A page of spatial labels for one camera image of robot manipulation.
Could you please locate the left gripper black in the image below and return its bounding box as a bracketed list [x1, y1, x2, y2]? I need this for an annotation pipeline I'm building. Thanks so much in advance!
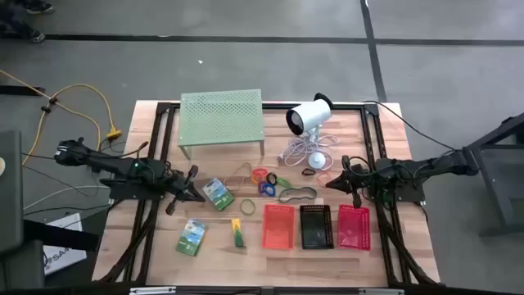
[163, 165, 206, 217]

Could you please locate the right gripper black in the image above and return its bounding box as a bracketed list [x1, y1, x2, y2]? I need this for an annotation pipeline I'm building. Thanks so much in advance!
[326, 154, 373, 211]

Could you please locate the green blue printed box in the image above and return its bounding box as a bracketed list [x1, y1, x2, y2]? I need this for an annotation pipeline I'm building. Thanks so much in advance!
[201, 176, 237, 212]
[175, 218, 207, 258]

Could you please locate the red plastic basket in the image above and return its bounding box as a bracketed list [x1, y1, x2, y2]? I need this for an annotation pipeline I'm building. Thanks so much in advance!
[337, 203, 372, 252]

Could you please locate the green rubber band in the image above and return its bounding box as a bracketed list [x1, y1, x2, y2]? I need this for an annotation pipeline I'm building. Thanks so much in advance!
[239, 198, 257, 217]

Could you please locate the narrow yellow green box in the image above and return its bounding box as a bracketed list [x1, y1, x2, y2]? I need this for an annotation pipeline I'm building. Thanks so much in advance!
[230, 217, 246, 249]

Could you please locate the tan rubber band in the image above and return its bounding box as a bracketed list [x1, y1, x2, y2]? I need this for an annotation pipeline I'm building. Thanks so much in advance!
[223, 161, 255, 192]

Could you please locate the large blue rubber band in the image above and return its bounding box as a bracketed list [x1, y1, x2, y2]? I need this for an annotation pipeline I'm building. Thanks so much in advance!
[278, 185, 318, 205]

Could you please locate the white clamp desk lamp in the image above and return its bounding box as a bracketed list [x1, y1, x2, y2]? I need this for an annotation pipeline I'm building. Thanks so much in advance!
[285, 93, 335, 143]

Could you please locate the black plastic basket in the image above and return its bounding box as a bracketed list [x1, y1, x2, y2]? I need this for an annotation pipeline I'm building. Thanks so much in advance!
[299, 203, 335, 251]

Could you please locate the orange plastic basket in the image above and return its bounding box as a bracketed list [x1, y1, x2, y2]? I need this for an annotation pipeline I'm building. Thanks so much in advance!
[261, 203, 296, 251]

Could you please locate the green perforated metal shelf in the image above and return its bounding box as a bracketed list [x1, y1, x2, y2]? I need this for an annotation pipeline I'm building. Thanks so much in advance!
[177, 88, 266, 161]

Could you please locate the black metal beam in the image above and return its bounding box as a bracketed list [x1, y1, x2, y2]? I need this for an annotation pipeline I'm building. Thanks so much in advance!
[22, 218, 102, 252]

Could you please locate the white printed sign board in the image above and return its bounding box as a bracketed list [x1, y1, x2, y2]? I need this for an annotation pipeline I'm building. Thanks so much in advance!
[42, 211, 88, 277]

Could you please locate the black metal side table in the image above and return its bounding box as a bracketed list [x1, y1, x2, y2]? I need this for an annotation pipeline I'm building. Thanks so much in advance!
[462, 111, 524, 239]

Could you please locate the grey equipment case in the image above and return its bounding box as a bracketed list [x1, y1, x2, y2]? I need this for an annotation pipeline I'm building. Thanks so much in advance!
[0, 129, 25, 256]

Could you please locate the dark grey storage box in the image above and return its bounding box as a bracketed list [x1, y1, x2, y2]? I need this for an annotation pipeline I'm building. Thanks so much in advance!
[0, 239, 47, 290]

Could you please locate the black floor strip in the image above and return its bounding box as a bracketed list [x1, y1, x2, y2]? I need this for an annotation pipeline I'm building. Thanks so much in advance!
[0, 84, 47, 98]

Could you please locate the person's shoe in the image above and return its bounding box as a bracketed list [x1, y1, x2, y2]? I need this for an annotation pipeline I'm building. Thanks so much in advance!
[18, 0, 55, 16]
[22, 27, 47, 44]

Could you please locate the round white cord switch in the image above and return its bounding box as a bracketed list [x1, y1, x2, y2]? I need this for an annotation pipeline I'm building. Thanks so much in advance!
[307, 151, 335, 171]

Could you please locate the black aluminium table frame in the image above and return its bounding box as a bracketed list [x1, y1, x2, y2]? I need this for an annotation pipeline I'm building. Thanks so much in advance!
[97, 100, 442, 288]

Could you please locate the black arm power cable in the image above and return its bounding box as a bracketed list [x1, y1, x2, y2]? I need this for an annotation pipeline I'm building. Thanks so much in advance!
[361, 99, 466, 153]

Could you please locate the silver metal bracket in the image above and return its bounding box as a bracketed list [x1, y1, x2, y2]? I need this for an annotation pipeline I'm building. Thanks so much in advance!
[129, 286, 178, 295]
[359, 288, 407, 295]

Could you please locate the white floor cable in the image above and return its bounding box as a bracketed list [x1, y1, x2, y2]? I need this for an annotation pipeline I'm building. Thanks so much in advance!
[22, 184, 112, 212]

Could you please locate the yellow extension cable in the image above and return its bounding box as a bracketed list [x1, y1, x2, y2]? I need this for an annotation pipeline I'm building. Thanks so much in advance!
[0, 68, 124, 167]

